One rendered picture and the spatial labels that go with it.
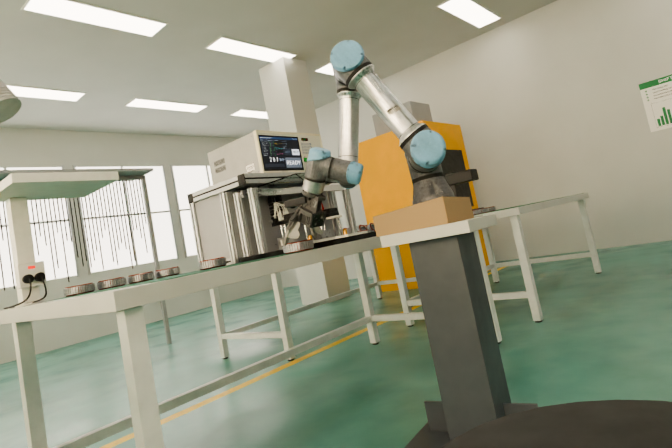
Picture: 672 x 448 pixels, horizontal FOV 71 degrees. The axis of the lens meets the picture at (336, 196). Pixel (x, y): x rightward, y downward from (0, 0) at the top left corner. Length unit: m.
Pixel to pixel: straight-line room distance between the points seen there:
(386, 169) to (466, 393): 4.49
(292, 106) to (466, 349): 5.09
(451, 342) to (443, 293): 0.17
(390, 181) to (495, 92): 2.30
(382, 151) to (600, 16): 3.22
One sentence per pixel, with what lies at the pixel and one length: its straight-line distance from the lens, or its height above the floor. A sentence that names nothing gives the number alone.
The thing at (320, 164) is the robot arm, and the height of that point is 1.02.
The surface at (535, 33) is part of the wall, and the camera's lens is 7.37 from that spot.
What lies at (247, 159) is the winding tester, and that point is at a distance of 2.24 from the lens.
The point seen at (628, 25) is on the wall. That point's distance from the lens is 7.10.
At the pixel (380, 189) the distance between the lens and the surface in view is 6.06.
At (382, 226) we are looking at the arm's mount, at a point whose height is 0.78.
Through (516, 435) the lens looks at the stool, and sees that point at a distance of 0.51.
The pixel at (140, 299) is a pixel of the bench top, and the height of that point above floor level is 0.71.
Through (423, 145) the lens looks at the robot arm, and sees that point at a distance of 1.57.
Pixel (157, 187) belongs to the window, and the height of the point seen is 2.31.
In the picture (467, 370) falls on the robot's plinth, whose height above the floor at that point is 0.26.
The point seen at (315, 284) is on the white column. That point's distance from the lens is 6.28.
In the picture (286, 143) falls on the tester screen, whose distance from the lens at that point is 2.30.
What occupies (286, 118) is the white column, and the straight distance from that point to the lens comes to 6.46.
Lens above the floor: 0.77
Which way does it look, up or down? 5 degrees up
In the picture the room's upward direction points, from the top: 11 degrees counter-clockwise
